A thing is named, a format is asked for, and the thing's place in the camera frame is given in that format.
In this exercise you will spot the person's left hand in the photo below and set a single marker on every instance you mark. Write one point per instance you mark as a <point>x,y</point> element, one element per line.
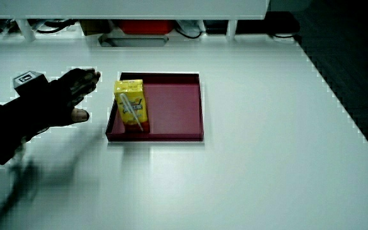
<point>53,99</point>

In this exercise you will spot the yellow ice redtea carton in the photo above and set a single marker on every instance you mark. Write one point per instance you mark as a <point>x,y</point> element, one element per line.
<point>132,105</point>

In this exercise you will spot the person's left forearm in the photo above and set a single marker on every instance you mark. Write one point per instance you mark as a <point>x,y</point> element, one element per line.
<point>2,134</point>

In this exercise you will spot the white shelf leg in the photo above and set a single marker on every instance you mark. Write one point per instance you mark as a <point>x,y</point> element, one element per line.
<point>231,29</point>
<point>27,31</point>

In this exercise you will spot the brown cardboard box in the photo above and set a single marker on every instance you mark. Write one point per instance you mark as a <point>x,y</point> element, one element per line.
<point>94,27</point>

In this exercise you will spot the grey flat device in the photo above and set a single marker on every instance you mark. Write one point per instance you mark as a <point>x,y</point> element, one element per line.
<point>133,41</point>

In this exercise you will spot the white shelf board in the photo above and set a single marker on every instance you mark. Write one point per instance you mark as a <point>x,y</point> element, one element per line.
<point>123,8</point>

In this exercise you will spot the red box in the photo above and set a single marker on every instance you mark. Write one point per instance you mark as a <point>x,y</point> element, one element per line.
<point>145,27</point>

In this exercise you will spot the dark red tray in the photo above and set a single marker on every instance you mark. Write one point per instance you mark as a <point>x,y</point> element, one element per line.
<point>174,108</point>

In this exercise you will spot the white plastic bag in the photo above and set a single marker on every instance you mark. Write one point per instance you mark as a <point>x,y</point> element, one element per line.
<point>190,27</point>

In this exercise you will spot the small black box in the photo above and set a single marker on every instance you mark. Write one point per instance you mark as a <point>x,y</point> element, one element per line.
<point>215,27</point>

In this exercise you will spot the large black box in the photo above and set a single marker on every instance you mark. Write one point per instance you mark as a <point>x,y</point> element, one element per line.
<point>267,23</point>

